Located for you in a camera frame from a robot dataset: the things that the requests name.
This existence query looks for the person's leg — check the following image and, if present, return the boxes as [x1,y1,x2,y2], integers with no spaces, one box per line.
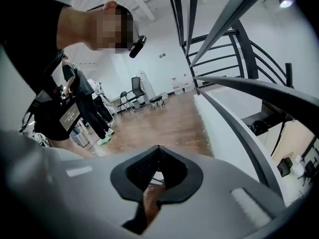
[52,135,98,159]

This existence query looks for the person's head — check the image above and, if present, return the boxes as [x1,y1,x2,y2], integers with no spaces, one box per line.
[56,0,140,54]

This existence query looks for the white water dispenser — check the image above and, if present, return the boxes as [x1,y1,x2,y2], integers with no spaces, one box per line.
[140,70,156,102]

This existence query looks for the clear water bottle red label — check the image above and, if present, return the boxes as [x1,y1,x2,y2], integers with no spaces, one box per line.
[171,76,184,95]
[183,75,195,92]

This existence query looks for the black folding chair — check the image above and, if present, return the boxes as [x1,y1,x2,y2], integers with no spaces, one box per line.
[117,91,133,116]

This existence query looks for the black head camera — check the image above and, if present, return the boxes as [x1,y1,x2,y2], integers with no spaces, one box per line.
[129,35,147,59]

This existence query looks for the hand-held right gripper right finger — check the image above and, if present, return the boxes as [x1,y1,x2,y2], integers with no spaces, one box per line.
[157,144,203,206]

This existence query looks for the black round stool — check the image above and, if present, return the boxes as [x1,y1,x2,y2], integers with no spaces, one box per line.
[149,96,165,110]

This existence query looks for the black desk chair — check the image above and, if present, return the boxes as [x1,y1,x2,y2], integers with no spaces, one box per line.
[297,157,319,187]

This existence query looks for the wall spotlight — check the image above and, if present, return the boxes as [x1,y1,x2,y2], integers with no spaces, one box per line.
[278,0,296,9]

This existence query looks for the black metal rack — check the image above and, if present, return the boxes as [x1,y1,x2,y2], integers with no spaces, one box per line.
[164,0,319,209]

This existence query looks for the black recorder box with mount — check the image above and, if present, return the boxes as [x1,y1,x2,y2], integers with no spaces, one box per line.
[29,83,81,134]

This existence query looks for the person's black shirt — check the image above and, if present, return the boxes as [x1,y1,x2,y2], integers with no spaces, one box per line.
[0,0,83,104]

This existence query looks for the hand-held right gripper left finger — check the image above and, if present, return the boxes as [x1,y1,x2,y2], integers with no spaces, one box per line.
[110,144,160,235]

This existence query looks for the black office chair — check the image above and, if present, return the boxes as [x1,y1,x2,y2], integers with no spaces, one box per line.
[131,76,151,112]

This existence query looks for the silver metal bin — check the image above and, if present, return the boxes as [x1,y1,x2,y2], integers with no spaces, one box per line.
[76,127,92,149]

